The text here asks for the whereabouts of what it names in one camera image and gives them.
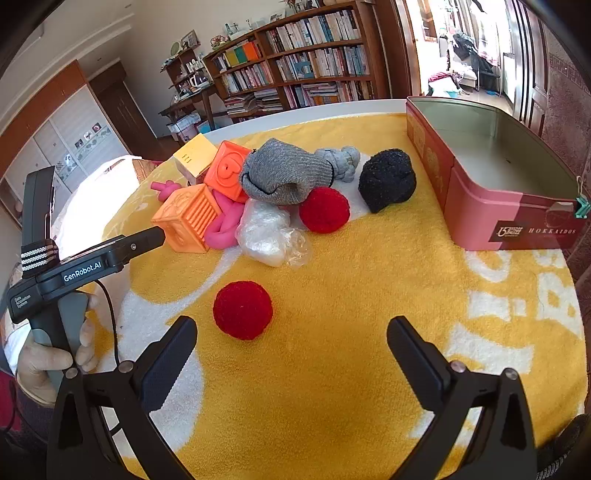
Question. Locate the small wooden shelf desk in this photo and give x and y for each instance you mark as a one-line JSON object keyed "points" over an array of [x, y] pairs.
{"points": [[203, 94]]}

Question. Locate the wicker basket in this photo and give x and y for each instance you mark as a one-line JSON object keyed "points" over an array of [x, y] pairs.
{"points": [[145, 168]]}

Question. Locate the patterned beige curtain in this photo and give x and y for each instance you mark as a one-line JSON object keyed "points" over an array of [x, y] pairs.
{"points": [[563, 115]]}

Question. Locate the teal binder clip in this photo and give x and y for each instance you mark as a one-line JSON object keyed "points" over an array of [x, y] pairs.
{"points": [[579, 205]]}

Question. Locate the black sock ball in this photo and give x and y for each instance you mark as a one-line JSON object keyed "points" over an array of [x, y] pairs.
{"points": [[385, 180]]}

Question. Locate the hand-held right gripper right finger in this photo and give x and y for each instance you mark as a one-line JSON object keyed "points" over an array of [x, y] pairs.
{"points": [[415, 360]]}

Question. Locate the yellow white towel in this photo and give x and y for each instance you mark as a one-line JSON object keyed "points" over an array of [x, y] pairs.
{"points": [[346, 300]]}

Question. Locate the pink rubber toy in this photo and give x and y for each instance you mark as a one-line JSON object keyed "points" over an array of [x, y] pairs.
{"points": [[226, 230]]}

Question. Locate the light grey sock bundle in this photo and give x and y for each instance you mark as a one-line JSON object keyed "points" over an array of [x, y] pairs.
{"points": [[344, 161]]}

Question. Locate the rows of books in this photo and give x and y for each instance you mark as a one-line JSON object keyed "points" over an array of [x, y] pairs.
{"points": [[323, 27]]}

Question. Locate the large wooden bookshelf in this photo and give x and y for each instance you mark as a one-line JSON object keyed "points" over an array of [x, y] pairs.
{"points": [[374, 46]]}

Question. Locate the white wardrobe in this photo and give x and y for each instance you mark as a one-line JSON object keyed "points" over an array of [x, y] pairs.
{"points": [[69, 134]]}

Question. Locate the orange swirl rubber cube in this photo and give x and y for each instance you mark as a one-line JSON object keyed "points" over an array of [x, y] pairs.
{"points": [[228, 170]]}

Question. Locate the clear plastic bag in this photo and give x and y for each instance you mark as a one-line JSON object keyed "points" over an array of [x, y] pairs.
{"points": [[270, 233]]}

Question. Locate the red yarn ball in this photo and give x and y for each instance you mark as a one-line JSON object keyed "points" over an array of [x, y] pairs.
{"points": [[242, 310], [323, 210]]}

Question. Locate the white storage bin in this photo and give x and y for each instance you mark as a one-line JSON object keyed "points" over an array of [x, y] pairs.
{"points": [[187, 130]]}

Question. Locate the person's left hand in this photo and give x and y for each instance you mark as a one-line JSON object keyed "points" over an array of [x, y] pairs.
{"points": [[41, 367]]}

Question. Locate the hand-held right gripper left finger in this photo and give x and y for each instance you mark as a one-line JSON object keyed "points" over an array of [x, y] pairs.
{"points": [[168, 364]]}

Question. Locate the yellow cardboard box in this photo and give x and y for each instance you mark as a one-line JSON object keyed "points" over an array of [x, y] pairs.
{"points": [[194, 157]]}

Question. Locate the grey knit sock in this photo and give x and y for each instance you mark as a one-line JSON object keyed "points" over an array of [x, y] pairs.
{"points": [[281, 173]]}

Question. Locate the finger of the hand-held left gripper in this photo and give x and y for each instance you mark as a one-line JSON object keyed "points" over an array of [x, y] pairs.
{"points": [[147, 238]]}

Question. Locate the pile of clothes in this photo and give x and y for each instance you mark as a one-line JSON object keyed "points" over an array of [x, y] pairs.
{"points": [[461, 50]]}

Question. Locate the pink tin container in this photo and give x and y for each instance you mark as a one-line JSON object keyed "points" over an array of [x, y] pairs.
{"points": [[485, 217]]}

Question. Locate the colourful boxed book set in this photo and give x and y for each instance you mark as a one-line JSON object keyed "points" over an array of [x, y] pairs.
{"points": [[244, 53]]}

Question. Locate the dark wooden door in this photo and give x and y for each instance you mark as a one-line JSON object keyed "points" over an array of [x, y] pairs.
{"points": [[124, 115]]}

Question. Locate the blue plastic stool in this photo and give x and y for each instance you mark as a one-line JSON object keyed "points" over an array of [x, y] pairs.
{"points": [[203, 126]]}

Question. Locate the orange striped rubber cube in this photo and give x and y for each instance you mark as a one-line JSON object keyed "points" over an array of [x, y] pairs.
{"points": [[187, 221]]}

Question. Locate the brown panelled door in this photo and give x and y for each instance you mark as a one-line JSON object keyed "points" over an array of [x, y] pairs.
{"points": [[531, 69]]}

